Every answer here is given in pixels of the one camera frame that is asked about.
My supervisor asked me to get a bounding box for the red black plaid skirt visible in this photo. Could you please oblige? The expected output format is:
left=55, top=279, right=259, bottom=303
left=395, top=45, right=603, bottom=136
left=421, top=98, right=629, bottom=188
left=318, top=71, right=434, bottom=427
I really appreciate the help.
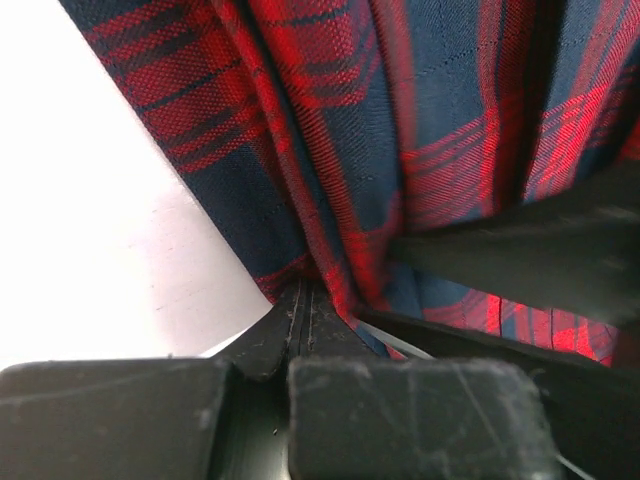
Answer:
left=64, top=1, right=639, bottom=365

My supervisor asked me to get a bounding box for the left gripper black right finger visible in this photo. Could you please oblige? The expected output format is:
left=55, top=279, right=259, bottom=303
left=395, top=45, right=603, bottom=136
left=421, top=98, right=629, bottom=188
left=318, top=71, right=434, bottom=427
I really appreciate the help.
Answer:
left=288, top=286, right=564, bottom=479

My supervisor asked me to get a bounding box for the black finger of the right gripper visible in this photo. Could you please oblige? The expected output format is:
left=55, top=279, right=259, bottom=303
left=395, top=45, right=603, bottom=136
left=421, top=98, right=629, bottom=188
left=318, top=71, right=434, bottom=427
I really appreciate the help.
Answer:
left=355, top=307, right=639, bottom=479
left=392, top=162, right=639, bottom=325

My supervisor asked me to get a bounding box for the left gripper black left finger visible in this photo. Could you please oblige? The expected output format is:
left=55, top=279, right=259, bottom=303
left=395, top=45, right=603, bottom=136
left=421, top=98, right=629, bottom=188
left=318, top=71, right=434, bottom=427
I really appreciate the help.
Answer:
left=1, top=285, right=303, bottom=479

